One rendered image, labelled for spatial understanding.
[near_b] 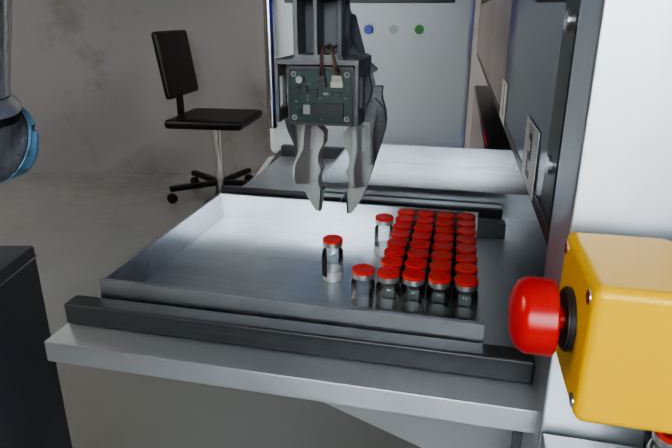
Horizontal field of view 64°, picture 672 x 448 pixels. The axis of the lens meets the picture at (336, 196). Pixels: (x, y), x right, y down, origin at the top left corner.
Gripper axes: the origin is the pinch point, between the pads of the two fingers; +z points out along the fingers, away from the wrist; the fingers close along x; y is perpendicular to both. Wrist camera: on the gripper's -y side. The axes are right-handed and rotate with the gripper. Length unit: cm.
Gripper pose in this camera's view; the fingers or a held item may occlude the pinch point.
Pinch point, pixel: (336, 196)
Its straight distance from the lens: 54.1
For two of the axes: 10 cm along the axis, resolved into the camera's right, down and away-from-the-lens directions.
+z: 0.0, 9.5, 3.2
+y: -2.3, 3.1, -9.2
